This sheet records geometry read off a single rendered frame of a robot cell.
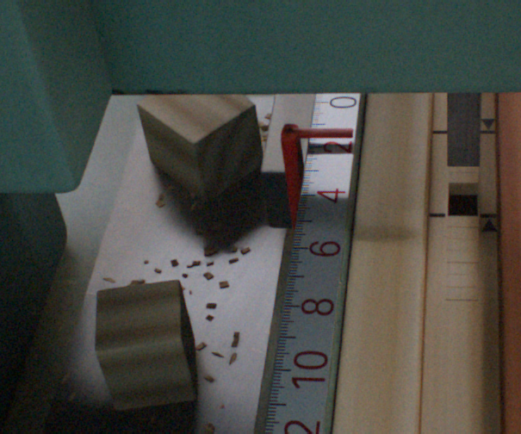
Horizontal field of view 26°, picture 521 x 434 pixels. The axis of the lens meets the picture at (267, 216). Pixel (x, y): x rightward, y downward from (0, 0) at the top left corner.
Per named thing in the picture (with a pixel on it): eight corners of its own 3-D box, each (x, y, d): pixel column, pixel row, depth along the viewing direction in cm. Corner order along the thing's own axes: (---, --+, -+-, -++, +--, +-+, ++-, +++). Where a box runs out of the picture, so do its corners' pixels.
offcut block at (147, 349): (114, 412, 46) (94, 351, 44) (116, 350, 49) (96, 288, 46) (198, 400, 46) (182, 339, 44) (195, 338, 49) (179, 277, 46)
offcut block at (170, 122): (265, 163, 56) (256, 102, 53) (206, 204, 54) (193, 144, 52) (208, 124, 59) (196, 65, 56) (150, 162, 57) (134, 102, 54)
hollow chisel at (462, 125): (479, 167, 32) (482, 22, 29) (447, 167, 33) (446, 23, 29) (479, 146, 33) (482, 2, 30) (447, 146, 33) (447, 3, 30)
